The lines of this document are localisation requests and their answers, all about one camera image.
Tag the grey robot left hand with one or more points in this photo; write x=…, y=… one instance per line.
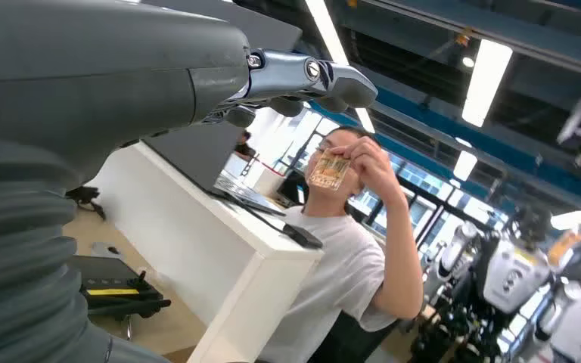
x=95, y=75

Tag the autumn tree hotel card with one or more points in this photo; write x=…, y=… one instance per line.
x=328, y=171

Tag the person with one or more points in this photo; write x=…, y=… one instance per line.
x=330, y=270
x=244, y=148

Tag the black monitor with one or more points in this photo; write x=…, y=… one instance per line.
x=290, y=190

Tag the rectangular ceiling light panel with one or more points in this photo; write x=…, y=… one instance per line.
x=576, y=219
x=465, y=165
x=486, y=82

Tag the black power adapter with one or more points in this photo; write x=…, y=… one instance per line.
x=303, y=236

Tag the grey laptop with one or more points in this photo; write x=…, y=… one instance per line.
x=190, y=155

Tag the long ceiling light strip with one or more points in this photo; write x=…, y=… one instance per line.
x=326, y=30

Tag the black and white humanoid robot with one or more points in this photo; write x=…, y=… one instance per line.
x=511, y=275

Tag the black handheld controller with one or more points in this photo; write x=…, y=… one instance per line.
x=115, y=290

